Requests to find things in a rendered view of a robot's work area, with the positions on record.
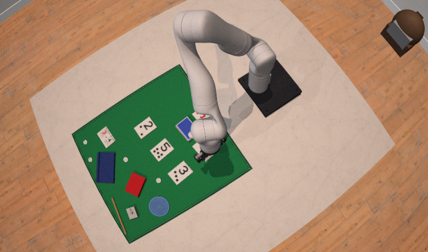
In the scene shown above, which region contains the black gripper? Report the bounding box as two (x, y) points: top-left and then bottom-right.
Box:
(194, 136), (227, 163)

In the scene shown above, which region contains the beige card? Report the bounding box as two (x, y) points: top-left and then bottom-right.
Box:
(192, 112), (212, 120)
(168, 161), (193, 185)
(150, 138), (174, 161)
(134, 117), (157, 139)

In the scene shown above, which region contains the white rules card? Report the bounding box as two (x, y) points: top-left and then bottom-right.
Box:
(97, 126), (116, 148)

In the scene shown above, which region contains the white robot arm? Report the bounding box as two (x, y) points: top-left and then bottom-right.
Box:
(173, 10), (276, 153)

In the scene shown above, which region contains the blue rectangular card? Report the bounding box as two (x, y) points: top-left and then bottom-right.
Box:
(192, 143), (213, 161)

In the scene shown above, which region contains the red flat box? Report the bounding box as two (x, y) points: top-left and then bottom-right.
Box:
(125, 172), (146, 197)

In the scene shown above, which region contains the blue card stack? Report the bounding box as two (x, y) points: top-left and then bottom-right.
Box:
(176, 117), (192, 141)

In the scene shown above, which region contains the dark blue rectangular tile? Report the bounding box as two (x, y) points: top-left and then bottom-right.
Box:
(96, 152), (115, 183)

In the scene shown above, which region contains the blue round coaster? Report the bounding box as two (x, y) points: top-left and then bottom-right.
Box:
(149, 197), (170, 216)

